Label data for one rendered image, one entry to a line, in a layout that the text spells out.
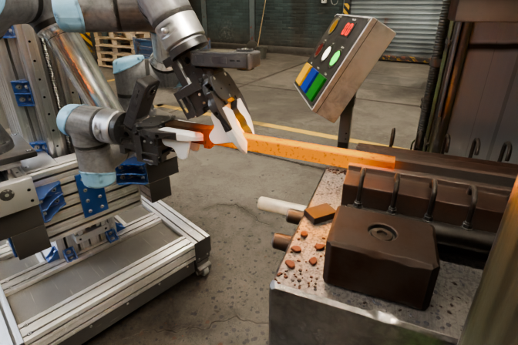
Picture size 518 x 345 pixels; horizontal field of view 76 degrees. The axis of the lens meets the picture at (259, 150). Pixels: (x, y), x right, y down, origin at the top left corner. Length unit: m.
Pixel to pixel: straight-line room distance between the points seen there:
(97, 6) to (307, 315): 0.60
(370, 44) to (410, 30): 7.63
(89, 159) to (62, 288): 0.86
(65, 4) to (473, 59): 0.72
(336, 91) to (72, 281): 1.26
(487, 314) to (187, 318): 1.39
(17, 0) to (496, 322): 0.89
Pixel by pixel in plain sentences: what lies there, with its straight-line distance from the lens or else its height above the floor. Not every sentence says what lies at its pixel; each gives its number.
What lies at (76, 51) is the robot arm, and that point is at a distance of 0.93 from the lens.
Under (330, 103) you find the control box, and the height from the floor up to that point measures 0.98.
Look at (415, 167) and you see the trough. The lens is 0.58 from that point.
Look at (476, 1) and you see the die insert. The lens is 0.48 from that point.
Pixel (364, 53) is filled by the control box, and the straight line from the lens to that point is 0.94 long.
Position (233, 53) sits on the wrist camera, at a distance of 0.54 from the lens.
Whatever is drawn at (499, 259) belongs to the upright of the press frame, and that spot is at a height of 1.05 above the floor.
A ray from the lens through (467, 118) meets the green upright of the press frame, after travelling 0.74.
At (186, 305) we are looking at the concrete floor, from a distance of 1.66.
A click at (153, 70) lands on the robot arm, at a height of 1.00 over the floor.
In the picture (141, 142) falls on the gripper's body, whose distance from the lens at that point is 0.70.
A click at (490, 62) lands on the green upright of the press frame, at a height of 1.14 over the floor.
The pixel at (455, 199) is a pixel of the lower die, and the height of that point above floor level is 0.99.
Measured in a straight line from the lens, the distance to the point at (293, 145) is 0.56.
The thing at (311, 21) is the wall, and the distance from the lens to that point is 9.14.
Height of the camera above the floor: 1.23
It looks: 24 degrees down
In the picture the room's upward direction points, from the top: straight up
